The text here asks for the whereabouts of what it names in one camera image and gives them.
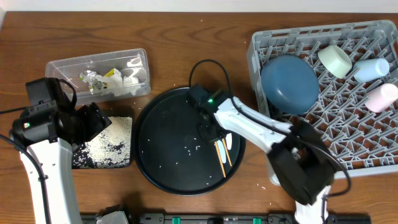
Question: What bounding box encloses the wooden chopstick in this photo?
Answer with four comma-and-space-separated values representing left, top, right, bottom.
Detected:
214, 142, 226, 178
221, 139, 232, 166

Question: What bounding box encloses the white plastic knife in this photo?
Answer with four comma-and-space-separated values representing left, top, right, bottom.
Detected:
225, 133, 233, 150

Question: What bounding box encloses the white rice pile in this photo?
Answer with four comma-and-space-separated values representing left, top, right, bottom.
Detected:
74, 116, 133, 168

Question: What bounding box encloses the clear plastic wrapper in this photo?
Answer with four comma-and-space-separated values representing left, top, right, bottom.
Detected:
79, 70, 104, 93

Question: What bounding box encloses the white tissue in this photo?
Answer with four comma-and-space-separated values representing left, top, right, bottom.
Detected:
123, 75, 141, 95
97, 68, 123, 97

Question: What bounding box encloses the dark blue bowl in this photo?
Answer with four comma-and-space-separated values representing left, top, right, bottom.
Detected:
261, 55, 319, 114

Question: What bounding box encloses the mint green bowl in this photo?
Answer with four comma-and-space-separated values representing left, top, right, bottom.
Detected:
318, 45, 353, 78

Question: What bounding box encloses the light blue cup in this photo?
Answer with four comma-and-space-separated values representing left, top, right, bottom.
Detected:
354, 58, 390, 83

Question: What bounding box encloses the pink cup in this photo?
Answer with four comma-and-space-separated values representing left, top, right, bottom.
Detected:
365, 83, 397, 113

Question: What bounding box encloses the light blue spoon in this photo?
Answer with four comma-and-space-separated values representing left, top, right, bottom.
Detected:
217, 140, 227, 164

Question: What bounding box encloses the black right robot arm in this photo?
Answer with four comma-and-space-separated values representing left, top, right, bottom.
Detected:
187, 83, 352, 223

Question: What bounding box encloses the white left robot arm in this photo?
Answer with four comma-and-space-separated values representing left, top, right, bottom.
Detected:
1, 78, 111, 223

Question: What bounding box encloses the clear plastic waste bin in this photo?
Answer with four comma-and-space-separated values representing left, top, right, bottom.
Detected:
45, 49, 150, 105

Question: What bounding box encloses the grey dishwasher rack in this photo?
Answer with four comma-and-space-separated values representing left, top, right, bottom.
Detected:
246, 20, 397, 177

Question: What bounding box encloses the round black tray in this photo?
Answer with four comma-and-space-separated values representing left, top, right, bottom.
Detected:
131, 87, 246, 196

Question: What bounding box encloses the black rail with green clips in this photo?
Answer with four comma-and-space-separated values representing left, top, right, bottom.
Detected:
80, 204, 373, 224

